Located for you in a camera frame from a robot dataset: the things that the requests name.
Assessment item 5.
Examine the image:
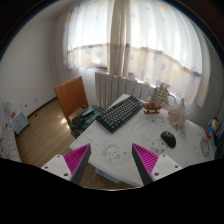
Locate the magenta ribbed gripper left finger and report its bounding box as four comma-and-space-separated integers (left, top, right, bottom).
41, 143, 92, 186

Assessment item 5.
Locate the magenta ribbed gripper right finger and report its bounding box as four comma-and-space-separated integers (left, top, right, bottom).
131, 142, 184, 186

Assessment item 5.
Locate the black computer mouse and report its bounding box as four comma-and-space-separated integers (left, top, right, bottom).
161, 131, 176, 148

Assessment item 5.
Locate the white patterned tablecloth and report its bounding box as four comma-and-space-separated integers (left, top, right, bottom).
70, 109, 216, 186

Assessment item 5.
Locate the dark bag on chair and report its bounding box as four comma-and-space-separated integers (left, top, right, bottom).
69, 106, 104, 138

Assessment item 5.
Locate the black mechanical keyboard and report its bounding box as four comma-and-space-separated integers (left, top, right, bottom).
96, 96, 143, 133

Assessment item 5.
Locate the white conch shell ornament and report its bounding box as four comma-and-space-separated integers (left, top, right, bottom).
168, 99, 190, 129

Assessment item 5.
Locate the wooden chair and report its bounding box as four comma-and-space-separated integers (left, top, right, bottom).
55, 76, 89, 123

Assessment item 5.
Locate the wooden model sailing ship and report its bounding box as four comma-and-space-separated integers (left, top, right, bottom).
143, 84, 169, 114

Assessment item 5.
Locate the striped fabric at left edge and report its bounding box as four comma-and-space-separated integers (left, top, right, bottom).
0, 124, 21, 162

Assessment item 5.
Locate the small white floor box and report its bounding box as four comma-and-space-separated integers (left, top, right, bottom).
11, 112, 29, 134

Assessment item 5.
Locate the colourful cartoon figurine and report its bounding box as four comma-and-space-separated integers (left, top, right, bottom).
205, 117, 218, 138

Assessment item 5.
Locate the white radiator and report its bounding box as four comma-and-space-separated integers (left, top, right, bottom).
95, 72, 152, 109

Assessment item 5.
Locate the right sheer white curtain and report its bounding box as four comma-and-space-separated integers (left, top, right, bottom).
110, 0, 210, 106

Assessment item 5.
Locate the sheer white curtain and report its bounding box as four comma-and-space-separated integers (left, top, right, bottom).
62, 0, 115, 69
110, 0, 210, 106

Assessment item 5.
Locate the left sheer white curtain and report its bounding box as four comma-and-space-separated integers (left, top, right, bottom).
62, 0, 115, 69

